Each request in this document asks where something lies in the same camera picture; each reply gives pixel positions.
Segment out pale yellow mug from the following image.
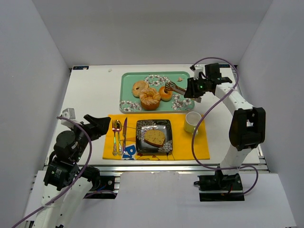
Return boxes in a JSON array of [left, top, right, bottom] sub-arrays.
[[184, 112, 201, 136]]

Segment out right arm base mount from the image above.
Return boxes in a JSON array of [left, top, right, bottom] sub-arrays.
[[193, 171, 245, 202]]

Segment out iridescent knife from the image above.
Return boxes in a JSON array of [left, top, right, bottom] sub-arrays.
[[123, 117, 128, 154]]

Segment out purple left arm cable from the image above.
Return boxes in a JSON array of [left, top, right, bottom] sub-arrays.
[[10, 115, 117, 228]]

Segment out left blue table label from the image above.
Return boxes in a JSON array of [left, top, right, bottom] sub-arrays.
[[72, 66, 89, 70]]

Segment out small glazed orange donut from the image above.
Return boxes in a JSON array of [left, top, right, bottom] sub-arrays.
[[159, 86, 173, 101]]

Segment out right blue table label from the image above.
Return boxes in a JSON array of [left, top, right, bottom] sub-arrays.
[[219, 64, 230, 68]]

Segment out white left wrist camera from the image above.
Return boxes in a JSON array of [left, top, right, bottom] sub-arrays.
[[60, 108, 76, 128]]

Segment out blue table label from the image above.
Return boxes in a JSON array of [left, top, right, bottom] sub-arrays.
[[72, 66, 89, 70], [219, 64, 230, 68]]

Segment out yellow cartoon placemat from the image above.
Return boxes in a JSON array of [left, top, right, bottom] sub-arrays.
[[102, 114, 211, 161]]

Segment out sugared twisted ring bread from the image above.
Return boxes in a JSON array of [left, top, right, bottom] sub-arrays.
[[139, 87, 161, 111]]

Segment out iridescent fork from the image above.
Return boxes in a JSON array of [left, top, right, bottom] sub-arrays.
[[112, 120, 118, 156]]

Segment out black floral square plate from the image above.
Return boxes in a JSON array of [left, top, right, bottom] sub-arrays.
[[136, 119, 173, 153]]

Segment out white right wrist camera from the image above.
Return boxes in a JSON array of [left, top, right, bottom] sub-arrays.
[[190, 64, 205, 80]]

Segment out metal serving tongs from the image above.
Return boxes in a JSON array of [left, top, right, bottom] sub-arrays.
[[165, 81, 201, 103]]

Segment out iridescent spoon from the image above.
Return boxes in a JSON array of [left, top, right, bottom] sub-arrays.
[[115, 120, 123, 156]]

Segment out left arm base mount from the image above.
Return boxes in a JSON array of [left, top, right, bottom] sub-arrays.
[[81, 166, 118, 200]]

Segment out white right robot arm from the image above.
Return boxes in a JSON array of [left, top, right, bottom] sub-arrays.
[[184, 63, 266, 177]]

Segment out plain pale bagel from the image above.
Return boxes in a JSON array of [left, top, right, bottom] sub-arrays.
[[132, 80, 149, 98]]

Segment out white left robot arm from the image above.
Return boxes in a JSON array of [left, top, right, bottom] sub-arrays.
[[33, 114, 111, 228]]

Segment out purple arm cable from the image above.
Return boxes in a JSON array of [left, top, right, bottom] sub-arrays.
[[191, 56, 259, 195], [10, 115, 117, 228]]

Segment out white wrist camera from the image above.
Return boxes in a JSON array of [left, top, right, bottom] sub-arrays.
[[190, 64, 205, 80], [60, 108, 76, 128]]

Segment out brown bread loaf slice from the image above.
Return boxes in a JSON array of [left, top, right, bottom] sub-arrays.
[[144, 129, 165, 147]]

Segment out green floral tray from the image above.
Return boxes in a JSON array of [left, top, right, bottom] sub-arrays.
[[119, 71, 195, 113]]

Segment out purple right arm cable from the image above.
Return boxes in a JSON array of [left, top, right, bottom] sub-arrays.
[[191, 56, 259, 195]]

